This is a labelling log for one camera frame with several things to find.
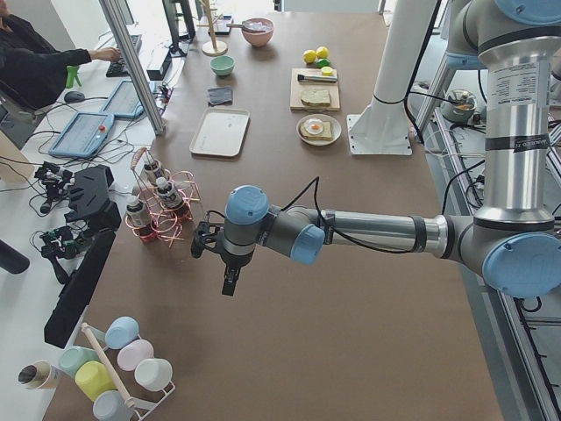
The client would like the grey blue cup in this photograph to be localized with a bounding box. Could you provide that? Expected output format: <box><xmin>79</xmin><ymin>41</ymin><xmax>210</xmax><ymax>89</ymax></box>
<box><xmin>93</xmin><ymin>390</ymin><xmax>133</xmax><ymax>421</ymax></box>

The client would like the wooden cup tree stand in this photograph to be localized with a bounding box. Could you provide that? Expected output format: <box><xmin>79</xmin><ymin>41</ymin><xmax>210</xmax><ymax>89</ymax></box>
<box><xmin>197</xmin><ymin>0</ymin><xmax>228</xmax><ymax>57</ymax></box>

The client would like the yellow cup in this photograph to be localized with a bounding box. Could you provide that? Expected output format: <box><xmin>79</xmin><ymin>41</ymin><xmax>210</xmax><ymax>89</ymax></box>
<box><xmin>75</xmin><ymin>360</ymin><xmax>117</xmax><ymax>402</ymax></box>

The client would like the blue teach pendant far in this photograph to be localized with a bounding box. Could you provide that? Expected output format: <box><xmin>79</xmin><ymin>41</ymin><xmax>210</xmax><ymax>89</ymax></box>
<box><xmin>100</xmin><ymin>80</ymin><xmax>144</xmax><ymax>120</ymax></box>

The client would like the aluminium frame post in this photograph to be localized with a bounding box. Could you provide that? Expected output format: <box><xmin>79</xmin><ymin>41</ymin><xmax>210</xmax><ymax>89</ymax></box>
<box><xmin>99</xmin><ymin>0</ymin><xmax>165</xmax><ymax>136</ymax></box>

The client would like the paper coffee cup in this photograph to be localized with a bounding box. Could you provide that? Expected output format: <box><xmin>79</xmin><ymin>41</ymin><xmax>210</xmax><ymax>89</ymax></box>
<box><xmin>18</xmin><ymin>360</ymin><xmax>61</xmax><ymax>389</ymax></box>

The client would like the blue teach pendant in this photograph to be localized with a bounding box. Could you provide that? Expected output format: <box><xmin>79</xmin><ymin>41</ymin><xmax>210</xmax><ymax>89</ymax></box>
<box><xmin>48</xmin><ymin>112</ymin><xmax>115</xmax><ymax>158</ymax></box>
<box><xmin>100</xmin><ymin>80</ymin><xmax>144</xmax><ymax>120</ymax></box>

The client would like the metal ice scoop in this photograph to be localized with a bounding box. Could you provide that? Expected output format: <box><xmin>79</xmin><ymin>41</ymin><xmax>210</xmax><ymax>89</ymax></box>
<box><xmin>226</xmin><ymin>20</ymin><xmax>266</xmax><ymax>33</ymax></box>

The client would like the half lemon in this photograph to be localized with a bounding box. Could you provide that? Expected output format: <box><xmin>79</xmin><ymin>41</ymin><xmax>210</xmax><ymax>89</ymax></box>
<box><xmin>321</xmin><ymin>66</ymin><xmax>333</xmax><ymax>76</ymax></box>

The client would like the mint green cup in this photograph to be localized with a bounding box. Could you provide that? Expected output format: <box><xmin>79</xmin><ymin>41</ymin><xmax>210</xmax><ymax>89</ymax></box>
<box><xmin>58</xmin><ymin>346</ymin><xmax>99</xmax><ymax>378</ymax></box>

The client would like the green bowl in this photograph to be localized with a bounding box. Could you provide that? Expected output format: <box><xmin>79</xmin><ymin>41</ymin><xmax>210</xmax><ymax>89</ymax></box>
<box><xmin>209</xmin><ymin>55</ymin><xmax>235</xmax><ymax>76</ymax></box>

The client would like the white cup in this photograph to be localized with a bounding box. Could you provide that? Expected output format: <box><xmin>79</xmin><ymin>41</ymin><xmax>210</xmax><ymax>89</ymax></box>
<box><xmin>134</xmin><ymin>358</ymin><xmax>173</xmax><ymax>391</ymax></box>

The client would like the tea bottle one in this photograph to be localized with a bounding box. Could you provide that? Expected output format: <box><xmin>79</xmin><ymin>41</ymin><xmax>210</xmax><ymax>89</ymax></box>
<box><xmin>143</xmin><ymin>161</ymin><xmax>166</xmax><ymax>186</ymax></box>

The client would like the pink ice bowl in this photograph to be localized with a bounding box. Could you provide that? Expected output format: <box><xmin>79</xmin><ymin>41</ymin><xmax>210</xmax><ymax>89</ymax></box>
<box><xmin>241</xmin><ymin>18</ymin><xmax>274</xmax><ymax>47</ymax></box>

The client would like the seated person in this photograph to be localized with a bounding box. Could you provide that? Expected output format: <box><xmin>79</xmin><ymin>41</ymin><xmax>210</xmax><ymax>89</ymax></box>
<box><xmin>1</xmin><ymin>1</ymin><xmax>121</xmax><ymax>110</ymax></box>

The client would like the white camera pole base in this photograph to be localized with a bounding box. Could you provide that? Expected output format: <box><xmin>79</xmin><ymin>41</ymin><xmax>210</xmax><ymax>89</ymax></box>
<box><xmin>347</xmin><ymin>0</ymin><xmax>440</xmax><ymax>156</ymax></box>

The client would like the tea bottle three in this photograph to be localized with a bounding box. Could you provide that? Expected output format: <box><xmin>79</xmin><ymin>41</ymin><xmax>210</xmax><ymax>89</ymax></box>
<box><xmin>126</xmin><ymin>195</ymin><xmax>151</xmax><ymax>228</ymax></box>

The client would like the yellow lemon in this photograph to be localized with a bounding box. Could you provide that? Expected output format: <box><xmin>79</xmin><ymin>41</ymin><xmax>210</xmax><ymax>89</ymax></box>
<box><xmin>316</xmin><ymin>46</ymin><xmax>330</xmax><ymax>59</ymax></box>
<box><xmin>302</xmin><ymin>49</ymin><xmax>317</xmax><ymax>64</ymax></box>

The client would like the white round plate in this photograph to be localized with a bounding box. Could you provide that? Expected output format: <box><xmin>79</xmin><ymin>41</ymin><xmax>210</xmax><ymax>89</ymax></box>
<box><xmin>296</xmin><ymin>114</ymin><xmax>342</xmax><ymax>146</ymax></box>

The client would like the cream rabbit tray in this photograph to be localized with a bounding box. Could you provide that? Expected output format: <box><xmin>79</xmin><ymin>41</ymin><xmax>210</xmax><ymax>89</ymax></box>
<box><xmin>189</xmin><ymin>107</ymin><xmax>250</xmax><ymax>158</ymax></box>

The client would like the grey folded cloth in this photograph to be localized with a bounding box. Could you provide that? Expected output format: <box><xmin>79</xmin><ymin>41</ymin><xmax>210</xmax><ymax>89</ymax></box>
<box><xmin>207</xmin><ymin>86</ymin><xmax>233</xmax><ymax>106</ymax></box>

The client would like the copper wire bottle rack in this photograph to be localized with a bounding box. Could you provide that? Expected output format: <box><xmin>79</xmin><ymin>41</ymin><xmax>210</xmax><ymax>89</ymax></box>
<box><xmin>124</xmin><ymin>146</ymin><xmax>201</xmax><ymax>246</ymax></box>

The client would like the wooden cutting board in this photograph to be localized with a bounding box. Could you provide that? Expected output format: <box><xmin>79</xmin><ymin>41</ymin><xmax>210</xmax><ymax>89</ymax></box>
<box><xmin>290</xmin><ymin>68</ymin><xmax>341</xmax><ymax>111</ymax></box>

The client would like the tea bottle two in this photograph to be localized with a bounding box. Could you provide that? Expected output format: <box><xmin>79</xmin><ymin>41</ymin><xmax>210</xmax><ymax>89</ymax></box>
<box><xmin>156</xmin><ymin>177</ymin><xmax>182</xmax><ymax>210</ymax></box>

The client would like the pink cup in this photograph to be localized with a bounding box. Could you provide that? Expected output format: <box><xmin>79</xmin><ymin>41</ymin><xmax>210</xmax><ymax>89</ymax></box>
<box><xmin>117</xmin><ymin>339</ymin><xmax>154</xmax><ymax>372</ymax></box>

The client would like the green lime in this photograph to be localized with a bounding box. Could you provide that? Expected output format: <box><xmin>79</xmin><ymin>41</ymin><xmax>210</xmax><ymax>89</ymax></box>
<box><xmin>316</xmin><ymin>58</ymin><xmax>330</xmax><ymax>68</ymax></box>

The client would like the white wire cup rack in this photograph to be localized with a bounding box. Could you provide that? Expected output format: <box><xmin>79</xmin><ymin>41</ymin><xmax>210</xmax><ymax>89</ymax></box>
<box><xmin>81</xmin><ymin>323</ymin><xmax>176</xmax><ymax>420</ymax></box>

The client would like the blue teach pendant near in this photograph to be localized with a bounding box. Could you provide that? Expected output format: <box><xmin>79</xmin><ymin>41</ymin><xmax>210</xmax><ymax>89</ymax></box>
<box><xmin>48</xmin><ymin>112</ymin><xmax>115</xmax><ymax>158</ymax></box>

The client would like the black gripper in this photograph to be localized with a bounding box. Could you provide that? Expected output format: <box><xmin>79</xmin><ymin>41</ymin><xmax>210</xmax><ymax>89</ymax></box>
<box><xmin>219</xmin><ymin>236</ymin><xmax>255</xmax><ymax>296</ymax></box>

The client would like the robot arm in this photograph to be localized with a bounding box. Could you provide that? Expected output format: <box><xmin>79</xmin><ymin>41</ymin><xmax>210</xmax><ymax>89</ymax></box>
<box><xmin>217</xmin><ymin>1</ymin><xmax>560</xmax><ymax>298</ymax></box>

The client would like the fried egg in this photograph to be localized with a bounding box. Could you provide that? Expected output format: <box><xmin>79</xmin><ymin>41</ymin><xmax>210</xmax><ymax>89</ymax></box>
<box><xmin>303</xmin><ymin>118</ymin><xmax>323</xmax><ymax>135</ymax></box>

